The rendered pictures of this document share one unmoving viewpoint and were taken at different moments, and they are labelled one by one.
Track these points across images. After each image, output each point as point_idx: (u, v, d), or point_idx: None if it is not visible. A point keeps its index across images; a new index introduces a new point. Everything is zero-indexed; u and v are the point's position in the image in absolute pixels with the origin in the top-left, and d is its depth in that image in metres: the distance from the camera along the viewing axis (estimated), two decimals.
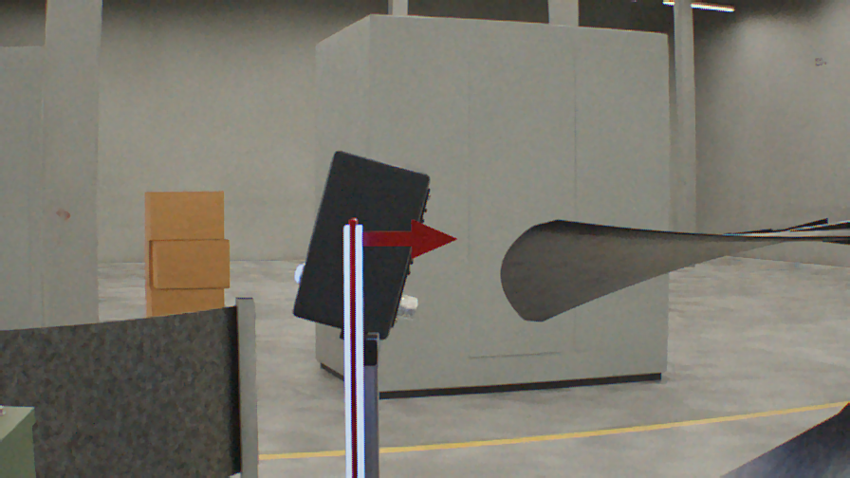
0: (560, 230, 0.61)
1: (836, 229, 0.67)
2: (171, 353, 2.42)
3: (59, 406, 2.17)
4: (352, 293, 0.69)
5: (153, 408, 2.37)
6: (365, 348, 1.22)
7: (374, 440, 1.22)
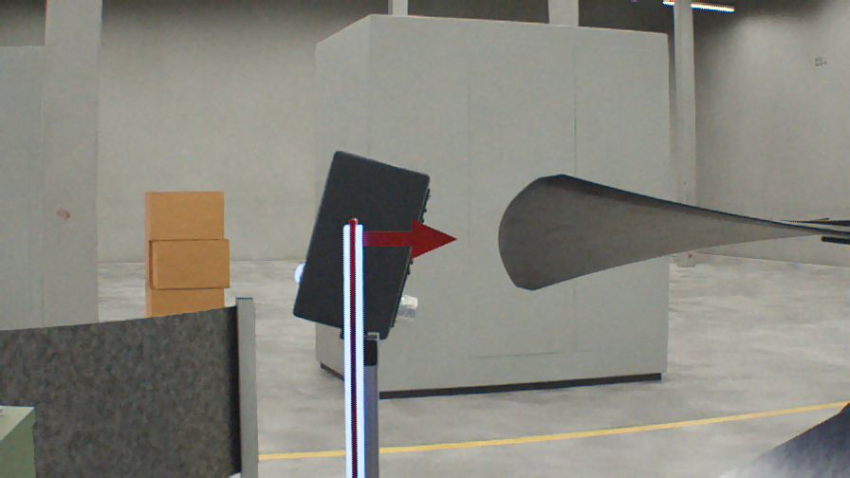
0: (563, 186, 0.61)
1: (838, 226, 0.67)
2: (171, 353, 2.42)
3: (59, 406, 2.17)
4: (352, 293, 0.69)
5: (153, 408, 2.37)
6: (365, 348, 1.22)
7: (374, 440, 1.22)
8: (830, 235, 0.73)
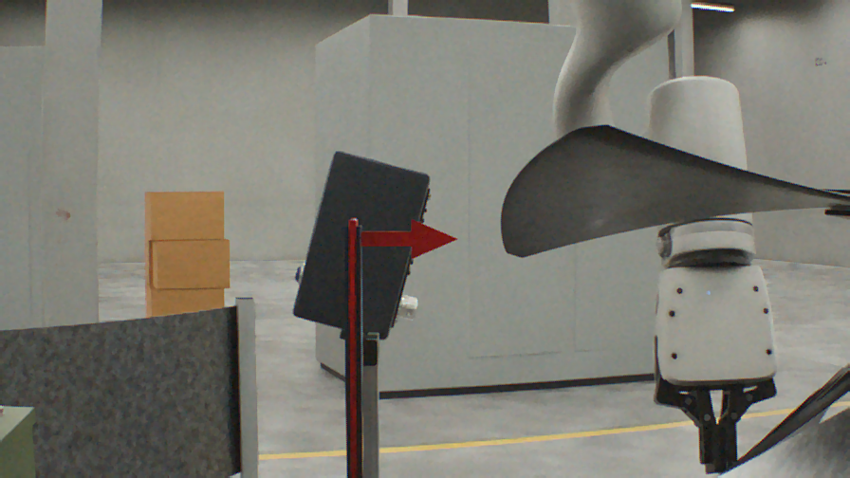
0: None
1: (846, 379, 0.76)
2: (171, 353, 2.42)
3: (59, 406, 2.17)
4: (352, 293, 0.69)
5: (153, 408, 2.37)
6: (365, 348, 1.22)
7: (374, 440, 1.22)
8: None
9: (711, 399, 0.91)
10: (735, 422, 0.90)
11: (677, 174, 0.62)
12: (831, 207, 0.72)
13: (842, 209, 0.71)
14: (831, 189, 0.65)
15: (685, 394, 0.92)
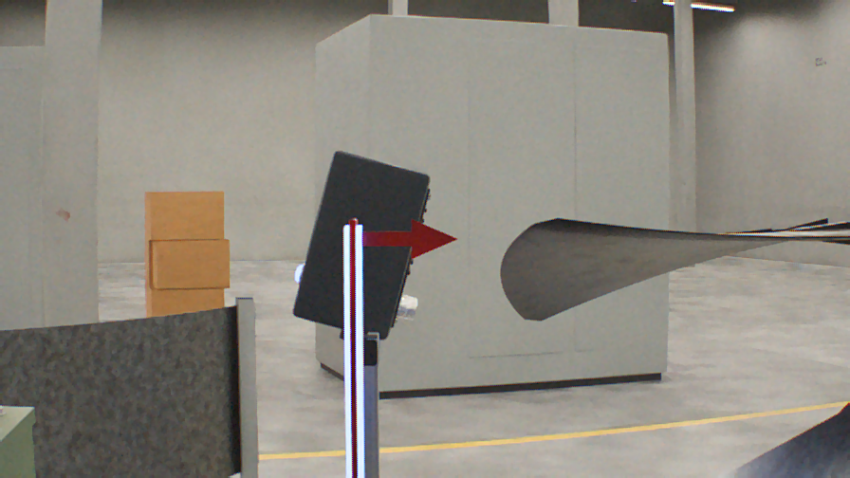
0: None
1: None
2: (171, 353, 2.42)
3: (59, 406, 2.17)
4: (352, 293, 0.69)
5: (153, 408, 2.37)
6: (365, 348, 1.22)
7: (374, 440, 1.22)
8: None
9: None
10: None
11: (646, 244, 0.65)
12: None
13: None
14: (809, 227, 0.67)
15: None
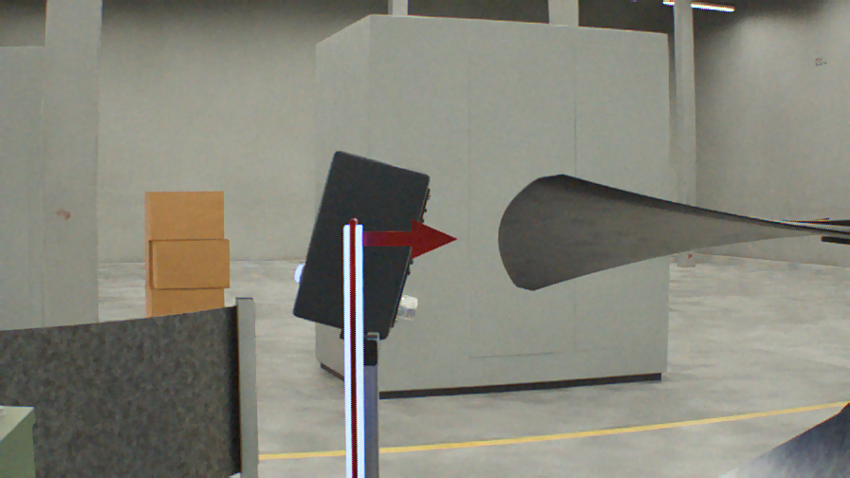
0: None
1: None
2: (171, 353, 2.42)
3: (59, 406, 2.17)
4: (352, 293, 0.69)
5: (153, 408, 2.37)
6: (365, 348, 1.22)
7: (374, 440, 1.22)
8: None
9: None
10: None
11: (647, 214, 0.65)
12: (825, 234, 0.74)
13: (834, 236, 0.72)
14: (810, 220, 0.67)
15: None
